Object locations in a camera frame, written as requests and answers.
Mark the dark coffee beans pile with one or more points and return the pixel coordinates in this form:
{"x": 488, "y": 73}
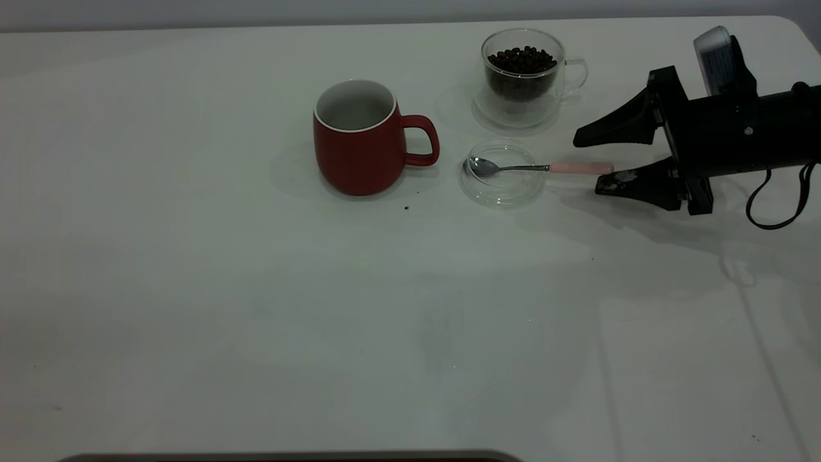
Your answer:
{"x": 519, "y": 67}

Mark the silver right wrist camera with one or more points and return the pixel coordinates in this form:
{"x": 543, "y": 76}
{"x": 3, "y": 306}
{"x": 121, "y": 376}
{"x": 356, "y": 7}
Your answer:
{"x": 715, "y": 58}

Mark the clear round glass dish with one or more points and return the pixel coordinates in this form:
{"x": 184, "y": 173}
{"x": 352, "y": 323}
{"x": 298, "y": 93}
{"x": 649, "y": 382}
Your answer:
{"x": 503, "y": 192}

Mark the clear double-walled glass cup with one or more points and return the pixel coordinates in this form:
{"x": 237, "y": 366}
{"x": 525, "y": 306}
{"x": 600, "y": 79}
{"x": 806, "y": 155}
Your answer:
{"x": 513, "y": 106}

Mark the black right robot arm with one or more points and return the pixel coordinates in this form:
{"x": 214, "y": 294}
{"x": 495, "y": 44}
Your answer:
{"x": 808, "y": 125}

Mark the red ceramic mug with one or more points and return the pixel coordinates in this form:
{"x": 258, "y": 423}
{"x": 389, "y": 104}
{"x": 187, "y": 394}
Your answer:
{"x": 356, "y": 160}

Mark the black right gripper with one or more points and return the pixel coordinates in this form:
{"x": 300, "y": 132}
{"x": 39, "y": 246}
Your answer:
{"x": 725, "y": 135}

